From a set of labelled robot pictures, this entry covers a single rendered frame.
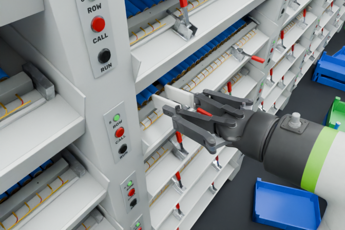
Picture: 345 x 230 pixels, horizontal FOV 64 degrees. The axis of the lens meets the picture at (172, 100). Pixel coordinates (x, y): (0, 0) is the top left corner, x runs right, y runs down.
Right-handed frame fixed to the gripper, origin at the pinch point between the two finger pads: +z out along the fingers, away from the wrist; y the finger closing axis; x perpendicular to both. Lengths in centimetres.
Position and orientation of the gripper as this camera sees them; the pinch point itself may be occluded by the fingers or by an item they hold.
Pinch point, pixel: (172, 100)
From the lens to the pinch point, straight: 53.4
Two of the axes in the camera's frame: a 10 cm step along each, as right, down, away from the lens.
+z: -7.6, -3.0, 5.8
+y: -6.4, 5.1, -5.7
